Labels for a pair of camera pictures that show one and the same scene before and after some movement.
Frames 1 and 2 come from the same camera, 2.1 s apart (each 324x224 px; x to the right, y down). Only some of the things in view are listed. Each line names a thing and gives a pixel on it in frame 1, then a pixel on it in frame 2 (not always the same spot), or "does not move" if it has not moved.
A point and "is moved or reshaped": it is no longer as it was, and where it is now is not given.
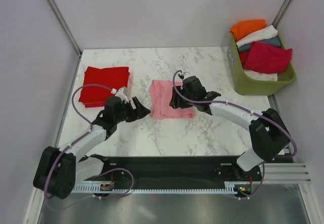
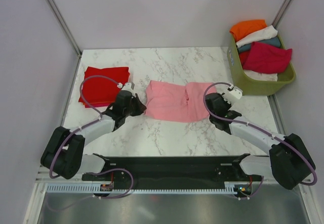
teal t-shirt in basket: (273, 41) does not move
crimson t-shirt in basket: (267, 58) does not move
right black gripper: (173, 103) to (228, 104)
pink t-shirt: (160, 95) is moved or reshaped
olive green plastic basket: (245, 85) does not move
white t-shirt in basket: (269, 32) does not move
